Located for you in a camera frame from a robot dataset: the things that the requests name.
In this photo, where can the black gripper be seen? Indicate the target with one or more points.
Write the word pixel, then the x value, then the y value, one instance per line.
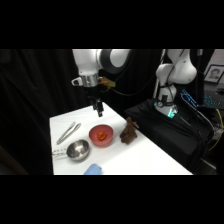
pixel 92 92

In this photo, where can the red orange dotted ball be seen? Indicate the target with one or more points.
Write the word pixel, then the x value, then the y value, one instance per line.
pixel 101 135

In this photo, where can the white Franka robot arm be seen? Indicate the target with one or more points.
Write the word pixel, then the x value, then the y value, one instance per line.
pixel 86 63

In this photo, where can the pink bowl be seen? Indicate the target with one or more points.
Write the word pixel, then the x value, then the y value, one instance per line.
pixel 95 141

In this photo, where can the yellowish connector on wrist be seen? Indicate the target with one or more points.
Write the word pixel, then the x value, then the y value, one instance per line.
pixel 106 82

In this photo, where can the brown plush toy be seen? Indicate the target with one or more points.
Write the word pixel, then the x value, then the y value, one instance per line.
pixel 130 131

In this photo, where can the metal tongs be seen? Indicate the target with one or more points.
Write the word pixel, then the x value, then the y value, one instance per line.
pixel 68 132

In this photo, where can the steel measuring cup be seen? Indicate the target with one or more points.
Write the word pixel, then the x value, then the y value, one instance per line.
pixel 78 150

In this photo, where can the blue cloth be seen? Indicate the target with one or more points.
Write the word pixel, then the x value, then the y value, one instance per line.
pixel 94 169

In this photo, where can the black curtain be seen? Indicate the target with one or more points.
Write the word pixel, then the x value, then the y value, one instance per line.
pixel 33 100

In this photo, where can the black robot stand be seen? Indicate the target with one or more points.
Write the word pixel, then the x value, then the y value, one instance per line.
pixel 166 133

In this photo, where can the small green light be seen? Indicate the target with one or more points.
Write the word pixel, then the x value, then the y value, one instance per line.
pixel 171 113

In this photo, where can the blue lit device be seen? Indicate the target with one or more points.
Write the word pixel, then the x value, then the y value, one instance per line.
pixel 190 99

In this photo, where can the framed picture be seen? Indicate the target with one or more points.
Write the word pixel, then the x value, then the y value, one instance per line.
pixel 214 74

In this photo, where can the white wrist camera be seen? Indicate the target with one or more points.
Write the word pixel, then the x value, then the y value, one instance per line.
pixel 77 81

